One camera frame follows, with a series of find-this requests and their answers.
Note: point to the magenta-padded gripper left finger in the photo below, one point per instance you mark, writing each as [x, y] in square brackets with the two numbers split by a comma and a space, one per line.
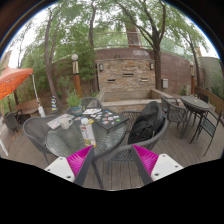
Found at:
[79, 160]

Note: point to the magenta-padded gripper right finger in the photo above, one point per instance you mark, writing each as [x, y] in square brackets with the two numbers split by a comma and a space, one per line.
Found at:
[146, 159]

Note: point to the clear plastic drink bottle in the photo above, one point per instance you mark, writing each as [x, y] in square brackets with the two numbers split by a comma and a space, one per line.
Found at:
[88, 133]

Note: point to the black backpack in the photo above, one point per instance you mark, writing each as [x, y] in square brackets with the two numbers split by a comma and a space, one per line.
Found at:
[146, 121]

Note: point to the silver laptop with stickers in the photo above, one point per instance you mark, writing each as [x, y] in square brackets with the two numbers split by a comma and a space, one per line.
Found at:
[55, 121]

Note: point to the white sticker sheet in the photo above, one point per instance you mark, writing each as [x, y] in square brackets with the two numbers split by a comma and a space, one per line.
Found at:
[91, 111]

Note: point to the black laptop with stickers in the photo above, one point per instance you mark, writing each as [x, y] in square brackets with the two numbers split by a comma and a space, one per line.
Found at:
[108, 118]

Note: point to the group of dark patio chairs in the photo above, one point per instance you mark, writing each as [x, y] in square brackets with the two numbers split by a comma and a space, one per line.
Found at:
[171, 111]

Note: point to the green plant in blue pot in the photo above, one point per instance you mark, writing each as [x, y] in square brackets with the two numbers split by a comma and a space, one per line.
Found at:
[74, 103]

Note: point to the blue yellow striped cone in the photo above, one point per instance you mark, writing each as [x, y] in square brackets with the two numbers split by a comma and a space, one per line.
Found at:
[54, 104]

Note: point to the white umbrella pole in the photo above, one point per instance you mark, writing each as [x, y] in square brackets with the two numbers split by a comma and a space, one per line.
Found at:
[40, 110]

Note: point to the round dark patio table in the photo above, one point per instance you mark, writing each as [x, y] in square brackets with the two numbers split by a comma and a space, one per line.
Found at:
[194, 102]

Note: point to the wooden bench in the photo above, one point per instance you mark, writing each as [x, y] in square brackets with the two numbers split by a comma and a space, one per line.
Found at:
[28, 106]

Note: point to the dark patio chair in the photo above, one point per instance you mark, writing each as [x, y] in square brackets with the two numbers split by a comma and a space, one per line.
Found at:
[11, 121]

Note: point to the tree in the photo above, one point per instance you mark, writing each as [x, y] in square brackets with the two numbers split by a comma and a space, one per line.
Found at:
[157, 66]
[50, 66]

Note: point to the orange patio umbrella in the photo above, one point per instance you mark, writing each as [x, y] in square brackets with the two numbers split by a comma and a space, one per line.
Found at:
[13, 80]

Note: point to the grey wall box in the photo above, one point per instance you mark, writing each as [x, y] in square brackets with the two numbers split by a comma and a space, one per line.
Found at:
[165, 83]

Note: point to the wooden lamp post with globe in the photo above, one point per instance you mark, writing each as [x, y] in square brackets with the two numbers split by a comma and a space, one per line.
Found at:
[76, 78]

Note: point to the slim wooden lamp post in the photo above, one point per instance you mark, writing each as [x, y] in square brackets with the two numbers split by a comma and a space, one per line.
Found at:
[192, 80]

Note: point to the wall lamp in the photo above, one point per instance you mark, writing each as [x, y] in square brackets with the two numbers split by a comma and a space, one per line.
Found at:
[151, 66]
[101, 67]

